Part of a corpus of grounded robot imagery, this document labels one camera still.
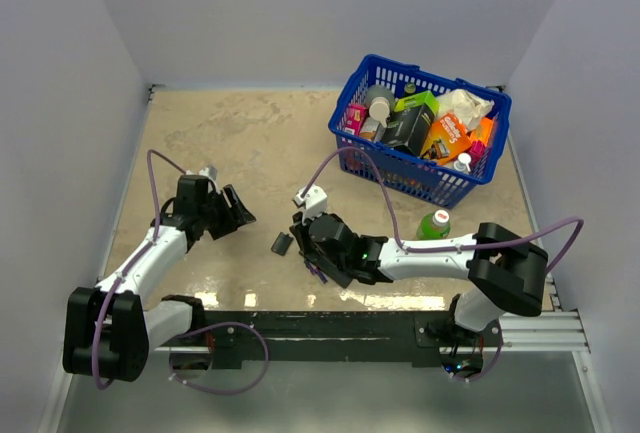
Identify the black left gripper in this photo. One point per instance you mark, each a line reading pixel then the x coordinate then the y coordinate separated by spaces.
pixel 235 217

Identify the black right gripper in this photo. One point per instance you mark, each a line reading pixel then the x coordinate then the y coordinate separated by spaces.
pixel 302 232

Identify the black battery cover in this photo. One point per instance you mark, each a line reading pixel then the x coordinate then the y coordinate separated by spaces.
pixel 282 243

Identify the black remote control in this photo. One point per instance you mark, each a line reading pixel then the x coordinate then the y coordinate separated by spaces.
pixel 329 270

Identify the purple battery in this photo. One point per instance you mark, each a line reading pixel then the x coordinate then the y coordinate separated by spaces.
pixel 316 273

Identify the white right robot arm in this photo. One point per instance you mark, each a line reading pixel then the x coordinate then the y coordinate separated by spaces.
pixel 507 274

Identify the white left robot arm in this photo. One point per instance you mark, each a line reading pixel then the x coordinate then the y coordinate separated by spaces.
pixel 108 333

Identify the pink small box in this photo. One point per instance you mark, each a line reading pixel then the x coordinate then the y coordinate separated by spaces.
pixel 356 115

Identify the grey white-capped bottle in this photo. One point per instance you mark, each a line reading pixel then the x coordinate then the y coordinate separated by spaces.
pixel 380 103

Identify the black and green box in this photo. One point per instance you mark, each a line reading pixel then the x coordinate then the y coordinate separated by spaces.
pixel 410 123

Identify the blue plastic basket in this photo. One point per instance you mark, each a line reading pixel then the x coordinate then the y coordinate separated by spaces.
pixel 405 173

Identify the orange razor box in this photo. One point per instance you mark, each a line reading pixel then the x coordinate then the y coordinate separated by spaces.
pixel 446 139

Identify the white pump bottle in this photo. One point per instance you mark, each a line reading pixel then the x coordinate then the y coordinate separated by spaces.
pixel 463 163

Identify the magenta box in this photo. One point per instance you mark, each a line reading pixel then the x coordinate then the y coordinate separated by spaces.
pixel 476 151

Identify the white crumpled bag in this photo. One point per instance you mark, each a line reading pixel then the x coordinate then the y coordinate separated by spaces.
pixel 467 107

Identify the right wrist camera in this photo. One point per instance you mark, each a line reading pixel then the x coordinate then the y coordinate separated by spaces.
pixel 312 203

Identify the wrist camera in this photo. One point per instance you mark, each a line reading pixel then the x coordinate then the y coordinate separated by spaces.
pixel 312 203
pixel 209 171

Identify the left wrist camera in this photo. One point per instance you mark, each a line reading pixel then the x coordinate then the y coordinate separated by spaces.
pixel 209 171

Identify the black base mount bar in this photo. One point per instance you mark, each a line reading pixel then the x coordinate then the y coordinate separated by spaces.
pixel 414 337

